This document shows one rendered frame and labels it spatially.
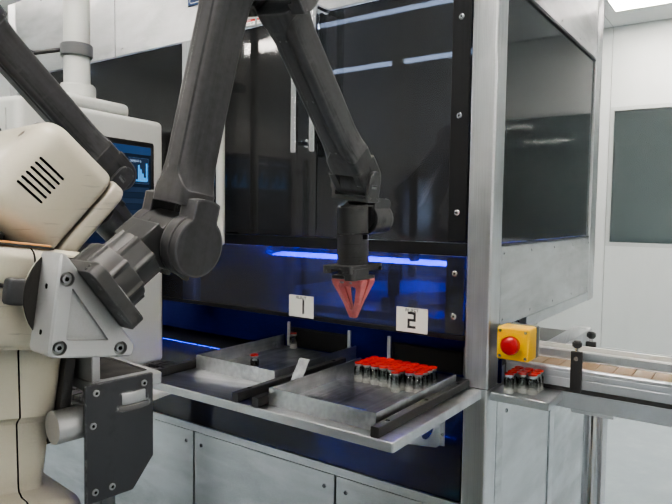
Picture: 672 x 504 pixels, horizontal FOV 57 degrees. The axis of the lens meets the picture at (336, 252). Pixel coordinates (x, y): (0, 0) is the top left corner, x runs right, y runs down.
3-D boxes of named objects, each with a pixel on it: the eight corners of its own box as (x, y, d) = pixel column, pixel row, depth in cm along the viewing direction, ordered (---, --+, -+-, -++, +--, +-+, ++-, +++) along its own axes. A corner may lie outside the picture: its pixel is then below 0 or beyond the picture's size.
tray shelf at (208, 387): (270, 349, 185) (270, 343, 185) (493, 390, 145) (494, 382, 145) (137, 384, 146) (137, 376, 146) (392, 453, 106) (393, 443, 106)
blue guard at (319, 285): (22, 276, 252) (21, 232, 251) (464, 335, 141) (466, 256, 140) (20, 277, 252) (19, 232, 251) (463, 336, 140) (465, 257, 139)
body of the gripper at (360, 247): (383, 272, 114) (382, 232, 114) (351, 277, 106) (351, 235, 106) (354, 270, 118) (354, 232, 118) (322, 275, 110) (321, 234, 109)
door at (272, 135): (197, 232, 192) (197, 40, 188) (316, 236, 165) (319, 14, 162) (196, 232, 192) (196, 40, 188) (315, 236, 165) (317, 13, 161)
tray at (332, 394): (359, 371, 154) (360, 357, 154) (455, 389, 139) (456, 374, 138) (268, 404, 126) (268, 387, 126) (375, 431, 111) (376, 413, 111)
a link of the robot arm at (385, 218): (331, 166, 111) (371, 171, 106) (366, 168, 121) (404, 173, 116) (324, 231, 113) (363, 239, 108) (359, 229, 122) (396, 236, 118)
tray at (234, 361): (283, 345, 182) (283, 334, 182) (356, 358, 167) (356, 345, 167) (196, 368, 154) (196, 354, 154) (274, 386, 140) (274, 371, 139)
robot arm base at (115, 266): (41, 265, 72) (90, 272, 64) (93, 223, 77) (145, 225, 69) (85, 317, 77) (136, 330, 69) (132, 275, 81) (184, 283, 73)
